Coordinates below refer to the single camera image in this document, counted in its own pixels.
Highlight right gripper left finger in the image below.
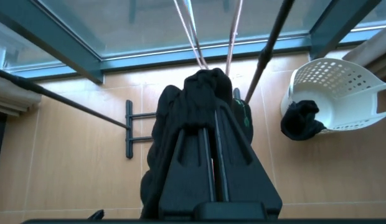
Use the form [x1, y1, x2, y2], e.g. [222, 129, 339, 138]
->
[158, 127, 217, 218]

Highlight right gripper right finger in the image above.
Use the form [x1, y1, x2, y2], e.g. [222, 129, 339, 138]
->
[213, 103, 283, 218]

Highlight beige curtain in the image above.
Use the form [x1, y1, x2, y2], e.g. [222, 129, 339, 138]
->
[0, 74, 43, 118]
[342, 21, 386, 80]

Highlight black shorts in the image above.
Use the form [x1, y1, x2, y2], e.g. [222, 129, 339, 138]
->
[139, 67, 255, 220]

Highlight black garment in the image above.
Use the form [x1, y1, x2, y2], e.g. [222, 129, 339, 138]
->
[280, 100, 327, 142]

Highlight white laundry basket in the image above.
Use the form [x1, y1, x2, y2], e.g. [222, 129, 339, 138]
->
[280, 57, 386, 135]

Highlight window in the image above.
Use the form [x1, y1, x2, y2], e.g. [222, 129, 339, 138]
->
[0, 0, 386, 85]

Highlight black clothes rack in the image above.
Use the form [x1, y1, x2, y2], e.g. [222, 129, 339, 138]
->
[0, 0, 296, 160]

